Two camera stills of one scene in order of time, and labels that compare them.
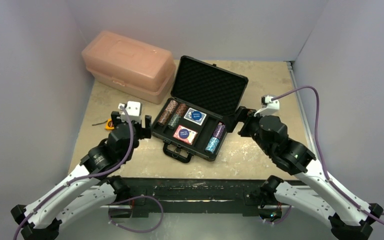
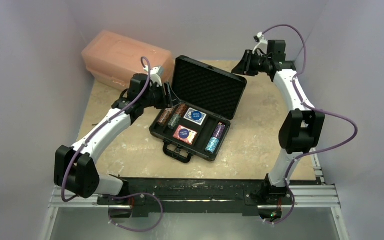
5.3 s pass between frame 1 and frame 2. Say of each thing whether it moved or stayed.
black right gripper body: moved
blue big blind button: stayed
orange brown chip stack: stayed
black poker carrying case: stayed
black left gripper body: moved
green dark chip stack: stayed
